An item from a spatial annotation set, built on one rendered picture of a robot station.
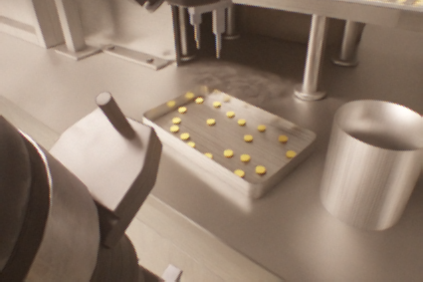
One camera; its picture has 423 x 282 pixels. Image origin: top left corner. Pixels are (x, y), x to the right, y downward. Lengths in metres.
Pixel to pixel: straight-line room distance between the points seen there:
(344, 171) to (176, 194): 0.16
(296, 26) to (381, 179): 0.51
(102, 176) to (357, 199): 0.21
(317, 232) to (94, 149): 0.21
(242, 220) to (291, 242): 0.05
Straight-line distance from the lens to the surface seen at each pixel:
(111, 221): 0.18
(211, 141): 0.41
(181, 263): 0.41
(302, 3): 0.46
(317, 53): 0.49
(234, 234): 0.30
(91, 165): 0.19
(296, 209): 0.33
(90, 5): 0.80
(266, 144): 0.40
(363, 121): 0.35
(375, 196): 0.30
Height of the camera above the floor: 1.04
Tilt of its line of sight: 33 degrees down
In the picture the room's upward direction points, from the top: 2 degrees counter-clockwise
